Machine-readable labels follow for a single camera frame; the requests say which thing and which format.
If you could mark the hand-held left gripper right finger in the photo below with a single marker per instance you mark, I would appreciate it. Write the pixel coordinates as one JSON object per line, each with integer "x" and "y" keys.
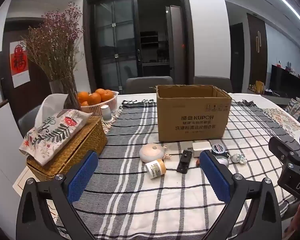
{"x": 215, "y": 180}

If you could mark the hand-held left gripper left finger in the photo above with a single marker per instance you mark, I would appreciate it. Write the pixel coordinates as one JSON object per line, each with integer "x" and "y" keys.
{"x": 82, "y": 177}

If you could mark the silver metal cylinder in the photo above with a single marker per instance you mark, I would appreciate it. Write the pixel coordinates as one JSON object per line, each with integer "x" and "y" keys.
{"x": 222, "y": 161}

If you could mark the white suited doll figurine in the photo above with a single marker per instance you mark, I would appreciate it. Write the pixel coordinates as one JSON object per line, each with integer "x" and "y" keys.
{"x": 237, "y": 158}

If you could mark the white charger block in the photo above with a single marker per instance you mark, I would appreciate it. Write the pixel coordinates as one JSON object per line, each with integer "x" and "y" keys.
{"x": 201, "y": 148}

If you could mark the brown cardboard box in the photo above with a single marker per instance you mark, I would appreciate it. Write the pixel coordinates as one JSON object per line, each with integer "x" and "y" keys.
{"x": 190, "y": 120}

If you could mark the small reddish brown oval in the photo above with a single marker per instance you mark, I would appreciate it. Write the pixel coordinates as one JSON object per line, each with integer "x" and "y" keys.
{"x": 198, "y": 162}

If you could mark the round tape measure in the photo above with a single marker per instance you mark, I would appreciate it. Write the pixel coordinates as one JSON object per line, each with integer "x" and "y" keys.
{"x": 219, "y": 149}

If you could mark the colourful patterned bag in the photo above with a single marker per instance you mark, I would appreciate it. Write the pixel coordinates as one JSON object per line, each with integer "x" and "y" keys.
{"x": 296, "y": 110}

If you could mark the black rectangular gadget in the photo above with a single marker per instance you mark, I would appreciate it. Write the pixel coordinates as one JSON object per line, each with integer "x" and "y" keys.
{"x": 184, "y": 162}

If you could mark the woven wicker tissue box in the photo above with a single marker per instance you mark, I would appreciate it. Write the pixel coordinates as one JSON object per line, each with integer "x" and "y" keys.
{"x": 90, "y": 137}

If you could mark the grey plaid fringed cloth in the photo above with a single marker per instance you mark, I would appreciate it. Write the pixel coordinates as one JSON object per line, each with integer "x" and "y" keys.
{"x": 130, "y": 200}

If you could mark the floral fabric tissue cover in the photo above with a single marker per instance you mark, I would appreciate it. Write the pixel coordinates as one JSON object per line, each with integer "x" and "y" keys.
{"x": 55, "y": 132}

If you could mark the tiny pink toy figure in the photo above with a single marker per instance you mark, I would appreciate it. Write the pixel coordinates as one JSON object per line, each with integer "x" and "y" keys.
{"x": 167, "y": 155}

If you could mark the small jar with yellow label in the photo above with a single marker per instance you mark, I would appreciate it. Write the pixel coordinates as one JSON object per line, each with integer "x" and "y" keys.
{"x": 155, "y": 170}

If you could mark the black television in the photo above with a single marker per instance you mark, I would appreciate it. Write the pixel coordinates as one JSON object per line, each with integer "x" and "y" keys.
{"x": 286, "y": 80}

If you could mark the small white grey bottle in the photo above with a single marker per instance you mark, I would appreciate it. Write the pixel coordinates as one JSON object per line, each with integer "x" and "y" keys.
{"x": 105, "y": 115}

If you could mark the white plastic fruit basket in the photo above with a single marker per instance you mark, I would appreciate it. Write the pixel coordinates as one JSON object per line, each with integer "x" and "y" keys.
{"x": 95, "y": 110}

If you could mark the round white pink case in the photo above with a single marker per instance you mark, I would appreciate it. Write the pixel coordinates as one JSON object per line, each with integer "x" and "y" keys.
{"x": 151, "y": 153}

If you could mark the grey dining chair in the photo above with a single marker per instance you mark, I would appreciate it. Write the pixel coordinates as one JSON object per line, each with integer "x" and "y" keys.
{"x": 147, "y": 85}
{"x": 27, "y": 122}
{"x": 212, "y": 81}

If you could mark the white tissue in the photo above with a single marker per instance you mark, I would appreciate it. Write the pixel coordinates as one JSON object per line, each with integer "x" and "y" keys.
{"x": 52, "y": 105}

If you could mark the pile of oranges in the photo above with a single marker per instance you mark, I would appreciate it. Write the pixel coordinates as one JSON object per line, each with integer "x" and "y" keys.
{"x": 93, "y": 98}

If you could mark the glass vase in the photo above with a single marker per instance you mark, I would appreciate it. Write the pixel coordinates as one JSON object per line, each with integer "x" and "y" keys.
{"x": 58, "y": 87}

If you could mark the dark brown entrance door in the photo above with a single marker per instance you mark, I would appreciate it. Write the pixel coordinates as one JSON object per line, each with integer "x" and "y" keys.
{"x": 37, "y": 87}

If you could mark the plain dark door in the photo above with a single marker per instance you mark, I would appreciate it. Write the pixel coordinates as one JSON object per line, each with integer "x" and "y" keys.
{"x": 237, "y": 57}

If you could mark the dried flower bouquet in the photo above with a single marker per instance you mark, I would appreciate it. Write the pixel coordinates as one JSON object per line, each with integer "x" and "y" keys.
{"x": 55, "y": 47}

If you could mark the dark framed glass sliding door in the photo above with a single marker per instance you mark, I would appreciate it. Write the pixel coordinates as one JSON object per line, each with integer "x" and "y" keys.
{"x": 115, "y": 42}

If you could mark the grey refrigerator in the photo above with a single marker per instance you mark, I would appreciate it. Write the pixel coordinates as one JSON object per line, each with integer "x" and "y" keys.
{"x": 176, "y": 42}

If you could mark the red and white wall calendar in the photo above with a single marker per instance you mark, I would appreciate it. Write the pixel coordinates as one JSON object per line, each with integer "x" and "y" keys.
{"x": 20, "y": 65}

